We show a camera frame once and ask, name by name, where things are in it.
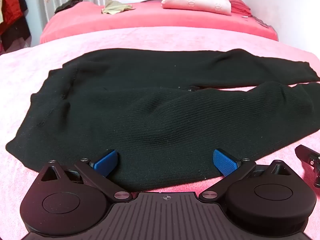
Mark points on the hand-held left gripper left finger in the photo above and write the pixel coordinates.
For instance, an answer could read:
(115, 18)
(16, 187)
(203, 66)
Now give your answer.
(106, 163)

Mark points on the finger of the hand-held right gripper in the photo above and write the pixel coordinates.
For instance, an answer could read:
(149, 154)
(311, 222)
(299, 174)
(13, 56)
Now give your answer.
(306, 153)

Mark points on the red hanging jacket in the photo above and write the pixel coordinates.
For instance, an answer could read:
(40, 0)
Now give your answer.
(11, 7)

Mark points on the beige crumpled cloth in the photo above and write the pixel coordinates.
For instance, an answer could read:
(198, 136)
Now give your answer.
(116, 8)

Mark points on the folded red blanket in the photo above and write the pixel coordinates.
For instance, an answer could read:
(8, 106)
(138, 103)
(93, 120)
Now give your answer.
(238, 5)

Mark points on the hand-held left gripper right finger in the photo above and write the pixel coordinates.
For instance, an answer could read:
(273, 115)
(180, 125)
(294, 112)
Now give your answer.
(225, 162)

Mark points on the black knit pants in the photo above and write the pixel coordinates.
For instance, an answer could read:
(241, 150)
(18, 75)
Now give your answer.
(150, 120)

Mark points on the bed with red cover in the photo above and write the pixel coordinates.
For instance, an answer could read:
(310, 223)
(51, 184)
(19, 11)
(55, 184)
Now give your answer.
(140, 17)

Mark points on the dark crumpled cloth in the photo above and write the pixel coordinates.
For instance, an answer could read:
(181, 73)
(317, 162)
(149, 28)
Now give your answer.
(67, 5)

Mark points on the pink fleece blanket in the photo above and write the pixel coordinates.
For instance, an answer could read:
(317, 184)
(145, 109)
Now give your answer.
(32, 75)

